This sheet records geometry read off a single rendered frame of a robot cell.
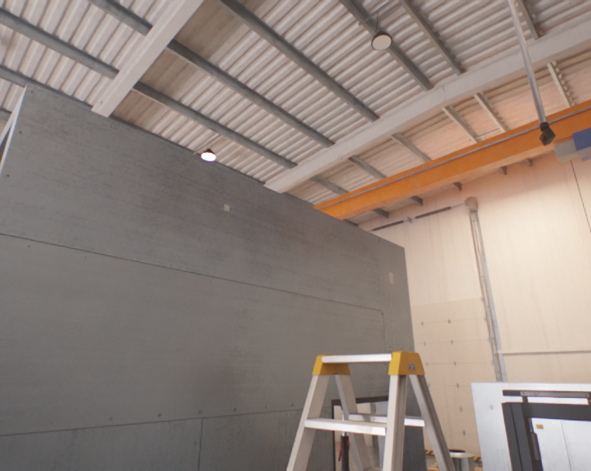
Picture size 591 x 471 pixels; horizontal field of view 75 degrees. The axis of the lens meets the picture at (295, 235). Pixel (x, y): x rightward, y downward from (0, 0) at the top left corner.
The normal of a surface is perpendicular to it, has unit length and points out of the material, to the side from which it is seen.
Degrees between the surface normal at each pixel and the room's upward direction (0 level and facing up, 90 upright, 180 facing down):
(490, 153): 90
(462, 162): 90
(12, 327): 90
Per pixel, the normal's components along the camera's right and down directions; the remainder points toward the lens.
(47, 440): 0.72, -0.24
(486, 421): -0.70, -0.25
